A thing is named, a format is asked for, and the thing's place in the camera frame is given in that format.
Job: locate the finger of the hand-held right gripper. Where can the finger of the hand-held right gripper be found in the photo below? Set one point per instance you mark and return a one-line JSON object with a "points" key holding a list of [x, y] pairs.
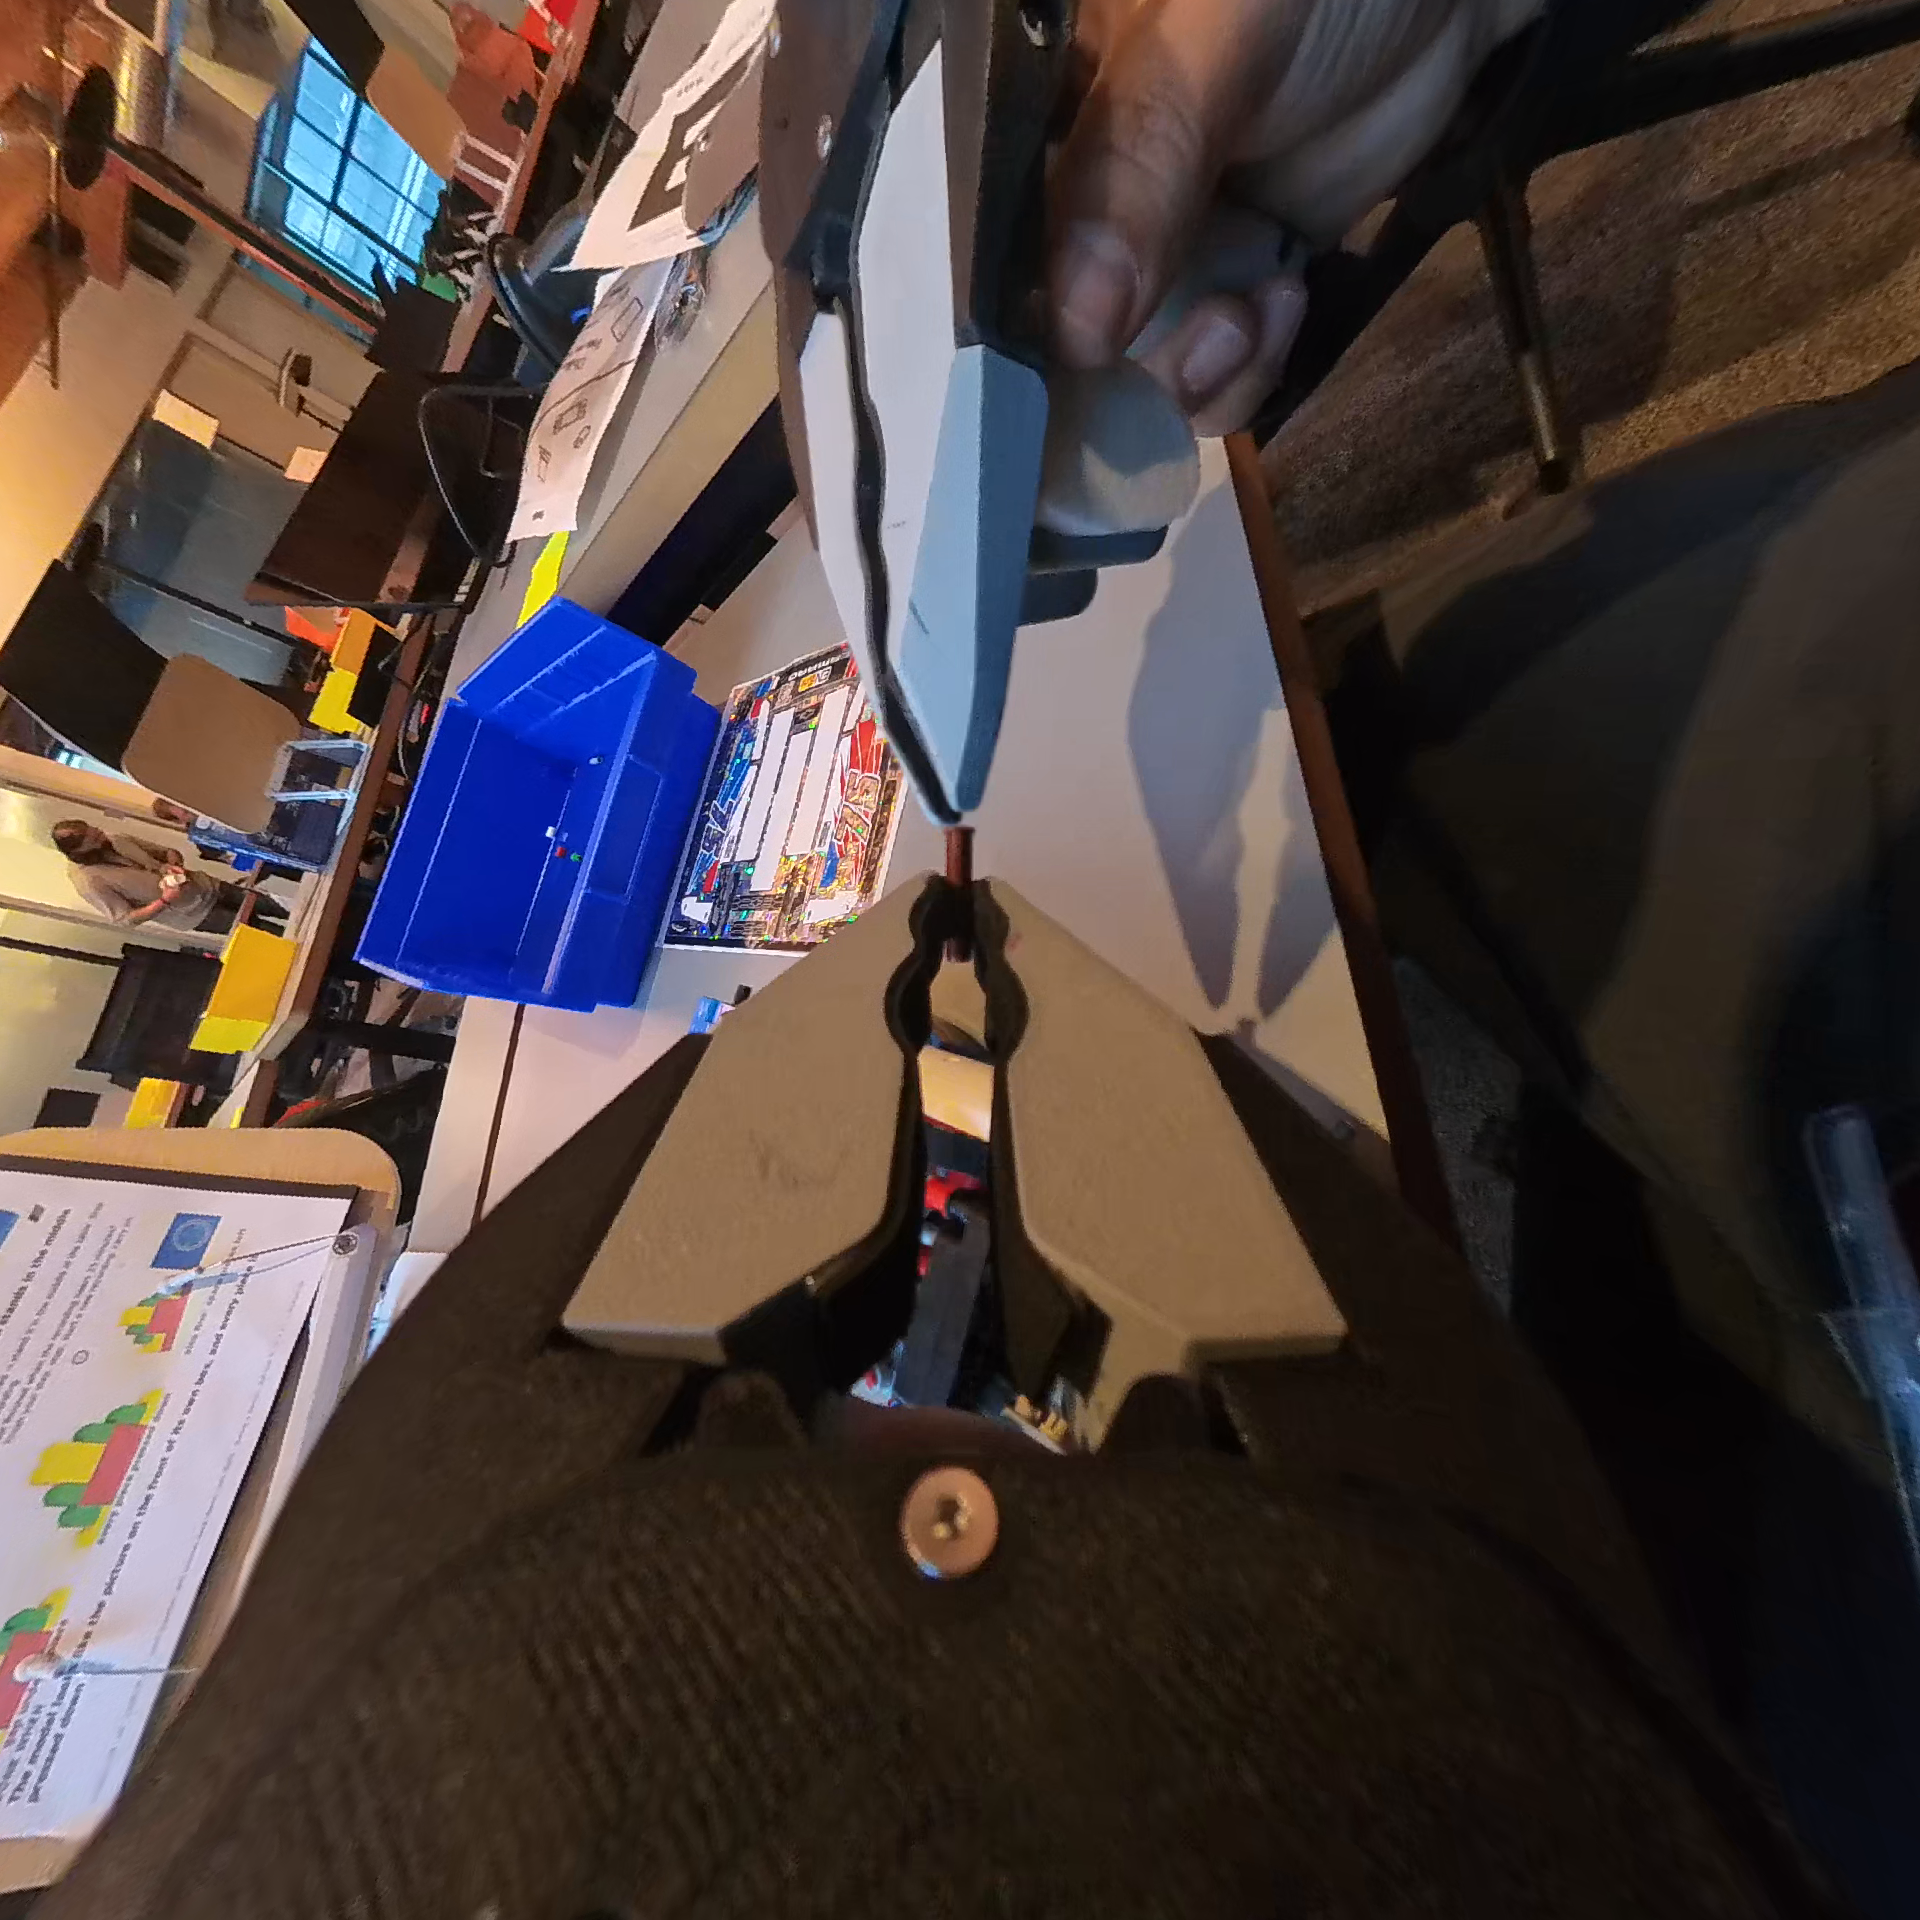
{"points": [[967, 598], [834, 450]]}

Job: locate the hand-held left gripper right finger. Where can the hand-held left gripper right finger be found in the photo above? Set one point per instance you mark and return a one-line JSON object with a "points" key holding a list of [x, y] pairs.
{"points": [[1142, 1185]]}

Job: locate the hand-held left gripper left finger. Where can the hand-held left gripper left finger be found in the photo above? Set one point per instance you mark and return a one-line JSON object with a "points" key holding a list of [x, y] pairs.
{"points": [[751, 1170]]}

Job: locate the toy brick car model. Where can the toy brick car model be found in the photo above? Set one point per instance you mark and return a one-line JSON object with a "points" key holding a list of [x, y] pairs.
{"points": [[954, 1201]]}

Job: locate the dark brown toy axle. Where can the dark brown toy axle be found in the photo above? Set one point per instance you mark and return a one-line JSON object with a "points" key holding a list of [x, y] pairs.
{"points": [[958, 856]]}

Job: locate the holographic sticker sheet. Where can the holographic sticker sheet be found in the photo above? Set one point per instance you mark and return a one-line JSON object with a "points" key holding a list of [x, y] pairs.
{"points": [[780, 810]]}

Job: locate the person's right hand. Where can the person's right hand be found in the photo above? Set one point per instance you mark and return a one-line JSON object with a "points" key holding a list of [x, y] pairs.
{"points": [[1142, 148]]}

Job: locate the white paper sheet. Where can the white paper sheet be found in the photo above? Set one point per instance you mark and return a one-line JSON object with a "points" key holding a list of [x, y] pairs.
{"points": [[587, 404]]}

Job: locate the blue storage bin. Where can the blue storage bin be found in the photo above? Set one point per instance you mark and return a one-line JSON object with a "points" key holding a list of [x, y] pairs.
{"points": [[511, 838]]}

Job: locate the black monitor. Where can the black monitor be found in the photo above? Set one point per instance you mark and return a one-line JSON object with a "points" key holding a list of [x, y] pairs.
{"points": [[375, 494]]}

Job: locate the wooden document stand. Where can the wooden document stand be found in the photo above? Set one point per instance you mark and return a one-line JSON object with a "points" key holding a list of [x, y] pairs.
{"points": [[226, 1153]]}

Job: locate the yellow storage bin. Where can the yellow storage bin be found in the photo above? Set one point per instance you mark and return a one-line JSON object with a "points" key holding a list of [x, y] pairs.
{"points": [[352, 675], [247, 984]]}

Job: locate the metal chair leg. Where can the metal chair leg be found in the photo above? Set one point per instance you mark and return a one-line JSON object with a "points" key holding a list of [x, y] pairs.
{"points": [[1540, 346]]}

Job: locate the large window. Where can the large window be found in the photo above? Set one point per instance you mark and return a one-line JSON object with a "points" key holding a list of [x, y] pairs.
{"points": [[352, 164]]}

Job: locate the clear acrylic sign holder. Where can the clear acrylic sign holder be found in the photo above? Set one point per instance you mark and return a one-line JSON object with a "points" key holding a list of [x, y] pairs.
{"points": [[318, 795]]}

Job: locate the printed instruction sheet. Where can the printed instruction sheet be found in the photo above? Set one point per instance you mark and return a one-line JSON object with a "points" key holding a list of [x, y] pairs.
{"points": [[150, 1425]]}

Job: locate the brown cardboard panel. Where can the brown cardboard panel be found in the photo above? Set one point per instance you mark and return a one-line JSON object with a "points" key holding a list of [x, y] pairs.
{"points": [[211, 728]]}

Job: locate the black folding panel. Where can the black folding panel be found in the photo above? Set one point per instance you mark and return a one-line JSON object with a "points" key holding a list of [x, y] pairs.
{"points": [[77, 660]]}

